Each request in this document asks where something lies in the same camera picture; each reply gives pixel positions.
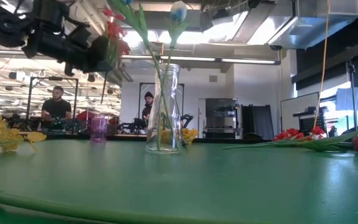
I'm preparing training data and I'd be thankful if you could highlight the yellow hanging cable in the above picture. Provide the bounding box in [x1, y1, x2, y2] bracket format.
[313, 0, 331, 129]

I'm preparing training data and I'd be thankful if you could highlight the black metal gantry frame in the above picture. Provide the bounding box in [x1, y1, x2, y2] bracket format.
[26, 77, 80, 128]

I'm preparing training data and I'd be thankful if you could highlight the black equipment cart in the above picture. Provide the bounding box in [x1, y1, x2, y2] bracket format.
[292, 106, 329, 134]

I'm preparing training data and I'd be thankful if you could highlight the white softbox panel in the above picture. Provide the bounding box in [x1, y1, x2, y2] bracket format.
[335, 86, 358, 112]

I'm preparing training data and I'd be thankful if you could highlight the white board panel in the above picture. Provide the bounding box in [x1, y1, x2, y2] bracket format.
[280, 91, 320, 139]

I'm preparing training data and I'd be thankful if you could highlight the red artificial flower bunch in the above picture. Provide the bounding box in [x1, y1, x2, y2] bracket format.
[100, 6, 132, 105]
[272, 125, 326, 143]

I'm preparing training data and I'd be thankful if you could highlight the clear glass vase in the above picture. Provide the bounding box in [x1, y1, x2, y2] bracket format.
[145, 63, 183, 155]

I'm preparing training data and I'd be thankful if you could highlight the black cabinet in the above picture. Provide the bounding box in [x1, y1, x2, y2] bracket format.
[241, 105, 275, 140]

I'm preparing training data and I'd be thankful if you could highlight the silver ceiling duct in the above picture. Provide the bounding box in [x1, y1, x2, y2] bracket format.
[247, 0, 358, 50]

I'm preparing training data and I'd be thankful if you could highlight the green table mat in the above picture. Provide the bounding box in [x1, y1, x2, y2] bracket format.
[0, 138, 358, 224]

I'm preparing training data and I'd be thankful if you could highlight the long ceiling tube light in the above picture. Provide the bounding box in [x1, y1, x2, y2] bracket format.
[119, 55, 282, 65]

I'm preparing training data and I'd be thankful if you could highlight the black light stand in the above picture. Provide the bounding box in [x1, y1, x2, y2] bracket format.
[347, 58, 358, 131]

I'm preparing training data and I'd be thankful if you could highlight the small purple glass vase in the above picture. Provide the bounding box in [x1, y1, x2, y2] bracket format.
[89, 113, 108, 143]

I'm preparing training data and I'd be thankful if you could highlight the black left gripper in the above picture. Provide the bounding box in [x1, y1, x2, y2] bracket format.
[22, 0, 113, 77]

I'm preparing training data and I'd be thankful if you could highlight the black equipment rack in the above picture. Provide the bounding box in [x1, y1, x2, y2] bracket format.
[204, 98, 239, 139]

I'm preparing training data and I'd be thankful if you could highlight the person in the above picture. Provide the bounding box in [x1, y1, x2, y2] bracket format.
[140, 91, 155, 128]
[37, 86, 73, 131]

